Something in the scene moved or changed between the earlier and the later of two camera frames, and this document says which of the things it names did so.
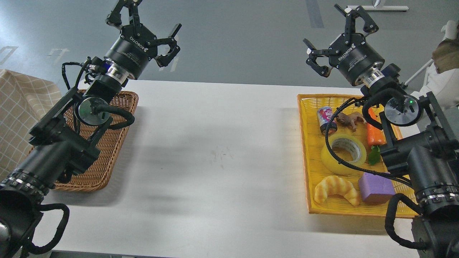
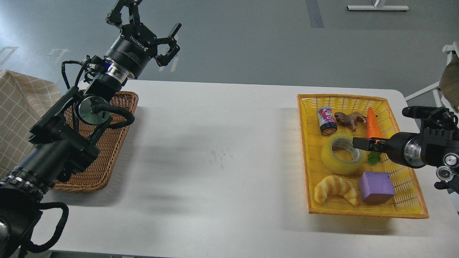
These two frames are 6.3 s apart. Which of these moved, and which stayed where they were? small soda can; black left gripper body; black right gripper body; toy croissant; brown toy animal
Moved: black right gripper body
Stayed: toy croissant; brown toy animal; small soda can; black left gripper body
